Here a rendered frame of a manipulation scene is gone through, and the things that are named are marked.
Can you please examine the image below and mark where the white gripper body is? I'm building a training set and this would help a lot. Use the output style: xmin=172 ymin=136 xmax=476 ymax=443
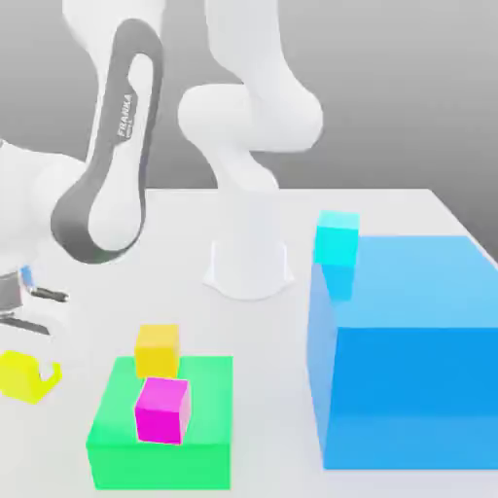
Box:
xmin=0 ymin=311 xmax=65 ymax=361

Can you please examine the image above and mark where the small yellow cube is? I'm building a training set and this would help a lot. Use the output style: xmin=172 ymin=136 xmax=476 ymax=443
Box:
xmin=0 ymin=348 xmax=64 ymax=407

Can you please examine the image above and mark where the small orange cube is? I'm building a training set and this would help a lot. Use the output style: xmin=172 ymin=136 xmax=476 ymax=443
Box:
xmin=134 ymin=323 xmax=181 ymax=380

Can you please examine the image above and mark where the small magenta cube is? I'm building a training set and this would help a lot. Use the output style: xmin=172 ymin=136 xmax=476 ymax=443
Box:
xmin=133 ymin=375 xmax=193 ymax=445

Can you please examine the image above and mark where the small cyan cube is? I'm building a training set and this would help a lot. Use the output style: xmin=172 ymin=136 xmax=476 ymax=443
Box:
xmin=313 ymin=209 xmax=361 ymax=303

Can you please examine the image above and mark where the large green box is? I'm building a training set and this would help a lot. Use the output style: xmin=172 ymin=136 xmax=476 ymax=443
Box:
xmin=85 ymin=354 xmax=234 ymax=492

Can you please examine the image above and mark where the large blue box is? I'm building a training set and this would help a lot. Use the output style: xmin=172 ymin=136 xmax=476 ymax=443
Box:
xmin=305 ymin=234 xmax=498 ymax=471

